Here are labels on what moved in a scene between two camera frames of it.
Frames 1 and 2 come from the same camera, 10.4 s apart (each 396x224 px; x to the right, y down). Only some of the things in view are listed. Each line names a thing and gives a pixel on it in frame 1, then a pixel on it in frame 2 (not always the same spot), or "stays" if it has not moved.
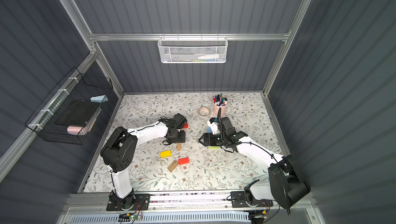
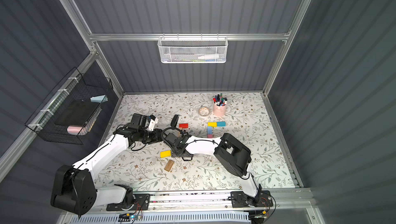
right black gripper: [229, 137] -> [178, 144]
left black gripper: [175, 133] -> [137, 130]
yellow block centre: [165, 154] stays
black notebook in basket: [78, 113] stays
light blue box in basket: [99, 98] stays
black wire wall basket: [71, 109] stays
